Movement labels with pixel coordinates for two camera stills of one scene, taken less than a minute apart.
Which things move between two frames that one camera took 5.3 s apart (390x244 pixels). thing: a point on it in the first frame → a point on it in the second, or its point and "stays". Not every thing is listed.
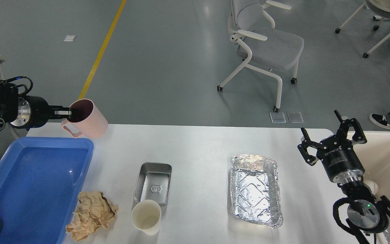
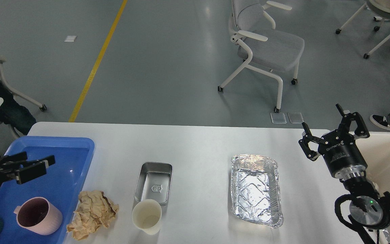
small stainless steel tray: [154, 182] stays
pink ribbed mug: [87, 120] → [37, 215]
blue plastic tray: [34, 188] stays
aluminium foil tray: [255, 194] stays
